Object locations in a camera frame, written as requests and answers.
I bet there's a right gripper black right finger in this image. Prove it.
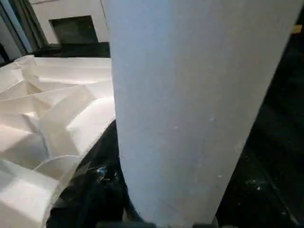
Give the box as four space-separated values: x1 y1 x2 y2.
213 147 304 228

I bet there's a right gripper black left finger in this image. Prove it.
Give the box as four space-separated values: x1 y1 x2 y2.
46 122 143 228

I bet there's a white plastic table leg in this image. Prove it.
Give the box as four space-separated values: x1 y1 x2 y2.
101 0 299 225

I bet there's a black glossy mat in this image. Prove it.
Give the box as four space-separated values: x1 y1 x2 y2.
33 21 304 228

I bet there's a grey curtain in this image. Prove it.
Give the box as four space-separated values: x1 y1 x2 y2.
0 0 49 63

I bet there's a white sideboard with glass doors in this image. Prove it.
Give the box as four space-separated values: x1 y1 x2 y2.
30 0 110 45

